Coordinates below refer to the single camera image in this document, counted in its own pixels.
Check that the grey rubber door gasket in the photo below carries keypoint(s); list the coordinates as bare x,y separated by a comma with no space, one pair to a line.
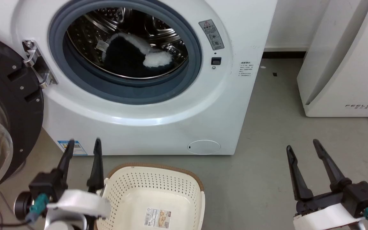
123,92

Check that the chrome door hinge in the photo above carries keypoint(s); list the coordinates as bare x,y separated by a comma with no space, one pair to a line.
38,65

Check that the teal left gripper connector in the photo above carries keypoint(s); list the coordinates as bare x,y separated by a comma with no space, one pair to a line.
38,204

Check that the black door latch slot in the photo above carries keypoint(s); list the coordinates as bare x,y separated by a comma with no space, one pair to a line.
216,60

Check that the small text sticker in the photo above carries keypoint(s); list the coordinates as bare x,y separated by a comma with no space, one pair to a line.
246,69

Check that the black round washing machine door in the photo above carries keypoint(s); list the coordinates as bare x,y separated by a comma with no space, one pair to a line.
18,95

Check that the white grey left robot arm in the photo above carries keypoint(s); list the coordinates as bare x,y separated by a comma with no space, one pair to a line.
64,224

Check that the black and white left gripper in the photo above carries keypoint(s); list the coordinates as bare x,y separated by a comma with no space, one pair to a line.
75,201

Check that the black baseboard strip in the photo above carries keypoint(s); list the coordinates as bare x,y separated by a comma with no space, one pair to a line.
283,54

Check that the white washing machine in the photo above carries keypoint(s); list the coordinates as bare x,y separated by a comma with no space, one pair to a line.
171,127

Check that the cream perforated laundry basket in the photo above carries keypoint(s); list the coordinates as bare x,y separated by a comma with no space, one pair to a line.
133,191

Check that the paper product label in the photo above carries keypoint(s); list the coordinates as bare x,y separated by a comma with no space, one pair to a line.
157,218

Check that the dark garment with white lining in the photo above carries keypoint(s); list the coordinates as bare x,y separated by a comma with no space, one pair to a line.
123,57

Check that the grey warning sticker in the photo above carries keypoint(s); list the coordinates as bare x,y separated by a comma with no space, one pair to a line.
212,34

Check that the steel washing machine drum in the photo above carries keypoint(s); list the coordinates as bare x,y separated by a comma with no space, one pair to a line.
88,32

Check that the oval filter cover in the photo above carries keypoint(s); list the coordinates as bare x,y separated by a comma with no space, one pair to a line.
204,147

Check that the white standing appliance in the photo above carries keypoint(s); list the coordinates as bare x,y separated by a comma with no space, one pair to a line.
347,64

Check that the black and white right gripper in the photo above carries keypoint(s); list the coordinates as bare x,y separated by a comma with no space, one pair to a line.
356,196

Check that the blue energy label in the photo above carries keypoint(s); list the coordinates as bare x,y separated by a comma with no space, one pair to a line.
78,148

